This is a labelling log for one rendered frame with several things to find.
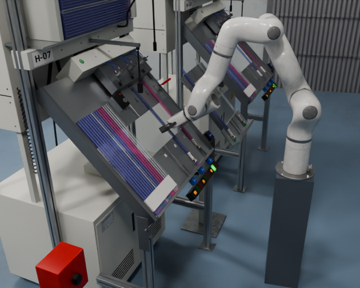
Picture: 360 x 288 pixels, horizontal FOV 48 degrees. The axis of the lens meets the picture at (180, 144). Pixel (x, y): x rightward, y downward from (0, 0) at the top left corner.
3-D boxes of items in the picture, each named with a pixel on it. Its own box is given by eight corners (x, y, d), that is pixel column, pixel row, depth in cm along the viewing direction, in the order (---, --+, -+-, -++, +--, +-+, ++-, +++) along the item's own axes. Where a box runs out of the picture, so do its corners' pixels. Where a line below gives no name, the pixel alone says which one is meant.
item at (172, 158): (207, 151, 223) (211, 148, 221) (150, 220, 169) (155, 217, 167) (184, 124, 221) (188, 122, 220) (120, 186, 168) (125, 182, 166)
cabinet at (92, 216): (166, 236, 267) (163, 154, 239) (107, 318, 210) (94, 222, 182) (84, 212, 291) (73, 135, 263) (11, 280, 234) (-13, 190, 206)
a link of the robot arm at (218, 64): (220, 58, 167) (197, 122, 181) (235, 55, 180) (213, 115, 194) (202, 50, 170) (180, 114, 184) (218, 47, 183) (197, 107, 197)
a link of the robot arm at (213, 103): (192, 121, 189) (202, 117, 197) (215, 110, 182) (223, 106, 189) (184, 105, 189) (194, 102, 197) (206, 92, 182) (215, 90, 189)
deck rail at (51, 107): (148, 224, 171) (158, 219, 167) (146, 227, 169) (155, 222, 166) (35, 94, 166) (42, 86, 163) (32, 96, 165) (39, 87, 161)
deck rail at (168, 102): (206, 154, 226) (214, 148, 222) (205, 155, 224) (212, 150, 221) (123, 54, 221) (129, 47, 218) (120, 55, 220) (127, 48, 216)
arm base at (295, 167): (313, 163, 210) (318, 131, 202) (315, 183, 193) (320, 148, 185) (275, 159, 214) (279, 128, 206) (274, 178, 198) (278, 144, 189)
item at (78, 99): (160, 102, 222) (166, 96, 219) (89, 155, 168) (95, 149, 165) (121, 55, 219) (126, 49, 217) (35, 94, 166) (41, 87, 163)
